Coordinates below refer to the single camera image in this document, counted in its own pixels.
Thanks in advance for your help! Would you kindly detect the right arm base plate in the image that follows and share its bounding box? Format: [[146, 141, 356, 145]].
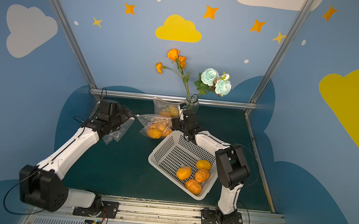
[[201, 208, 243, 224]]

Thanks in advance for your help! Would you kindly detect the clear zipper bag pink zipper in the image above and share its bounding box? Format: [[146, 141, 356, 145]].
[[153, 97, 185, 115]]

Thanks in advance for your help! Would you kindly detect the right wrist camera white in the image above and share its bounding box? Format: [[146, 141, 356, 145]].
[[179, 103, 187, 121]]

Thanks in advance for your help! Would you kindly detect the white perforated plastic basket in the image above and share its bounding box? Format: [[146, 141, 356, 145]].
[[148, 131, 218, 201]]

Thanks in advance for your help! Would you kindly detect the yellow orange potato basket right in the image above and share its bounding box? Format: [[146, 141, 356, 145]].
[[196, 160, 212, 171]]

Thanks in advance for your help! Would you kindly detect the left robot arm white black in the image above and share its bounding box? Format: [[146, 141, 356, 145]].
[[19, 100, 133, 216]]

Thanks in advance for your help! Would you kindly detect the right aluminium frame post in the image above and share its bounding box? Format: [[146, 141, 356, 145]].
[[244, 0, 323, 118]]

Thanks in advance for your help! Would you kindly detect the large orange potato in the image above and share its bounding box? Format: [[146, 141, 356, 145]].
[[159, 110, 172, 118]]

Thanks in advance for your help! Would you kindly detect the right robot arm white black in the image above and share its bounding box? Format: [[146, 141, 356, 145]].
[[172, 109, 250, 223]]

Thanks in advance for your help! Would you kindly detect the aluminium back frame rail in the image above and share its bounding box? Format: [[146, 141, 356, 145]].
[[90, 88, 256, 110]]

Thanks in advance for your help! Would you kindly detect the mint artificial rose stem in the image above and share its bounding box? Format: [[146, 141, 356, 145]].
[[194, 68, 232, 97]]

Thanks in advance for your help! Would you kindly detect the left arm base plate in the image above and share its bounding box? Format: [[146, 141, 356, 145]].
[[72, 200, 120, 219]]

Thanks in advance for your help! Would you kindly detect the ribbed glass vase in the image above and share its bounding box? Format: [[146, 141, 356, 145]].
[[185, 94, 199, 113]]

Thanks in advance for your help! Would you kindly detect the orange artificial flower stem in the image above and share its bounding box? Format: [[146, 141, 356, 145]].
[[155, 48, 191, 98]]

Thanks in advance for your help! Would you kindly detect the front aluminium rail bed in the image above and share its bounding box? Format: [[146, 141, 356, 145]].
[[19, 196, 286, 224]]

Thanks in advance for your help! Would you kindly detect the left aluminium frame post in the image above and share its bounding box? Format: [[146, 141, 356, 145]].
[[49, 0, 98, 90]]

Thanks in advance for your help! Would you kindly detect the wrinkled orange potato bottom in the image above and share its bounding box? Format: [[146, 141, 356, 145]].
[[185, 179, 202, 195]]

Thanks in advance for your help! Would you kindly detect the orange potato edge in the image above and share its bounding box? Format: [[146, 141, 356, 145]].
[[162, 128, 172, 137]]

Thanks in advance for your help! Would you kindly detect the aluminium frame post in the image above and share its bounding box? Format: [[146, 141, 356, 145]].
[[244, 0, 323, 118], [49, 0, 98, 90]]

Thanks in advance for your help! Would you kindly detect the wrinkled orange potato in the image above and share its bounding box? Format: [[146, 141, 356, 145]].
[[194, 169, 210, 183], [185, 179, 202, 195]]

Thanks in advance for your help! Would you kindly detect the spare clear zipper bag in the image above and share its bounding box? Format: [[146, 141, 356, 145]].
[[135, 114, 172, 138]]

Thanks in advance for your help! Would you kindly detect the yellow green potato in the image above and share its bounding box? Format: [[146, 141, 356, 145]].
[[169, 105, 180, 118]]

